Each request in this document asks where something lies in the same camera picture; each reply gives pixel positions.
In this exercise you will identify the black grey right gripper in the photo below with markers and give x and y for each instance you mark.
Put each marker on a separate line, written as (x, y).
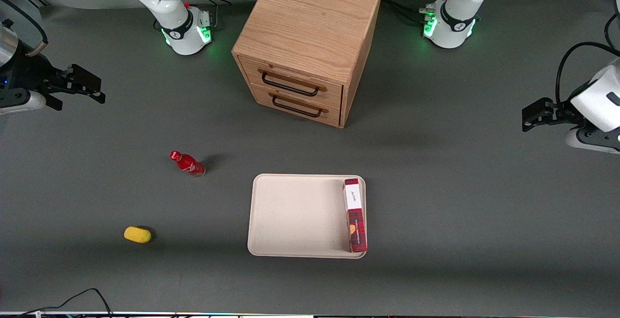
(30, 73)

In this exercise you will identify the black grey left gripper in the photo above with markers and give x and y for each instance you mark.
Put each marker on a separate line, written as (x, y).
(563, 112)

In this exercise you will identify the red coke bottle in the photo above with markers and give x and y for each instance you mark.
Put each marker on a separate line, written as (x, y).
(190, 165)

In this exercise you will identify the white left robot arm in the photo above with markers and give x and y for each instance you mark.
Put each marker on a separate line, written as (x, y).
(462, 3)

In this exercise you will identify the beige plastic tray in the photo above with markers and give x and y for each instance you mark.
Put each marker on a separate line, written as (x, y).
(295, 216)

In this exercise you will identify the yellow sponge-like object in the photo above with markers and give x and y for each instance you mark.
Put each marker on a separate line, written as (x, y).
(137, 234)

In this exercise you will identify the red tartan cookie box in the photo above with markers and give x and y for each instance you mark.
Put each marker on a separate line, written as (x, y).
(355, 214)

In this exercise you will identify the wooden drawer front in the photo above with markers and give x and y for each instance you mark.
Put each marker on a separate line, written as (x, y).
(295, 106)
(290, 81)

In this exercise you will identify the wooden drawer cabinet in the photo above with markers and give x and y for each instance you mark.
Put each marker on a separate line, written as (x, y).
(310, 22)

